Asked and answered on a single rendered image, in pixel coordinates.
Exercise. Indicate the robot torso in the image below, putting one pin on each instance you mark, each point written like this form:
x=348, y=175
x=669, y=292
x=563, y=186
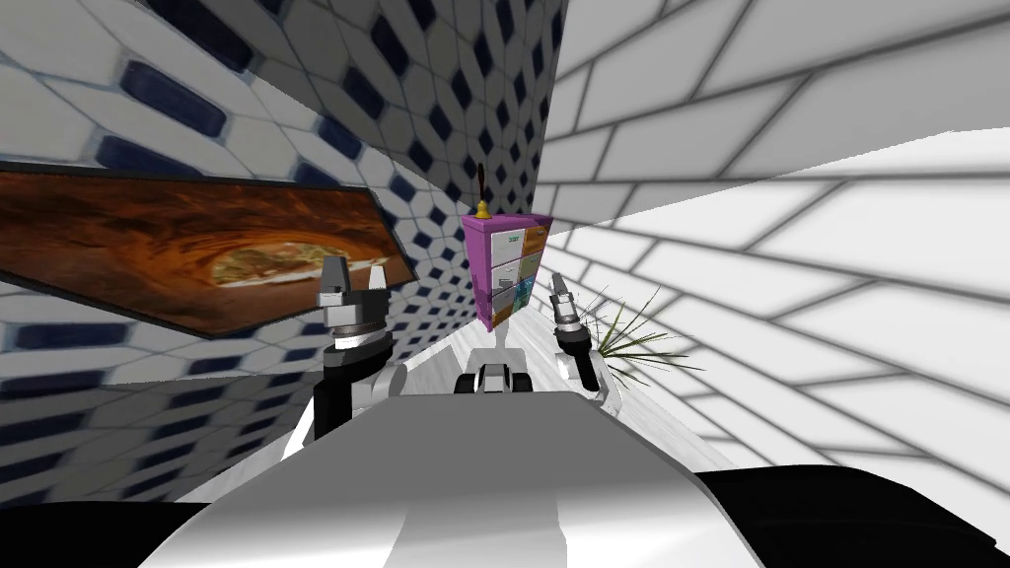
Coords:
x=465, y=489

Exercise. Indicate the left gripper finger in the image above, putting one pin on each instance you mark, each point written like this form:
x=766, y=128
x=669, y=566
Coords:
x=334, y=276
x=377, y=281

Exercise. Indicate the orange brown wall picture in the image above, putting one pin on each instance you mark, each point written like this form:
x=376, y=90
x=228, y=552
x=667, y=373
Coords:
x=158, y=244

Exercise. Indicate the green spiky plant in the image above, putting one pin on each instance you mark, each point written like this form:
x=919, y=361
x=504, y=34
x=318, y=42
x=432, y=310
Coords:
x=627, y=339

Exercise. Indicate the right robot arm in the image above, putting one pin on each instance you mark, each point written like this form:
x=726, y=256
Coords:
x=580, y=359

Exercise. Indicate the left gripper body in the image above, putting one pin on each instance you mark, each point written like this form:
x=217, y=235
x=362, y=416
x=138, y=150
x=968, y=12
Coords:
x=355, y=301

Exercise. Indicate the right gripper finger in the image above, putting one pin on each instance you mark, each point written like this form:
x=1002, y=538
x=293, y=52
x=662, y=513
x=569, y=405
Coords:
x=558, y=284

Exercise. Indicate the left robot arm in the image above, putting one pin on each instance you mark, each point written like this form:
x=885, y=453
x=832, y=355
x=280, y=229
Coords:
x=341, y=379

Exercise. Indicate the purple drawer cabinet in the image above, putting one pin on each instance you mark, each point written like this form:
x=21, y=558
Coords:
x=509, y=264

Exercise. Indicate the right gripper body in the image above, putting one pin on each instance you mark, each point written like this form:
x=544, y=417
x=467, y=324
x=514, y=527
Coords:
x=566, y=309

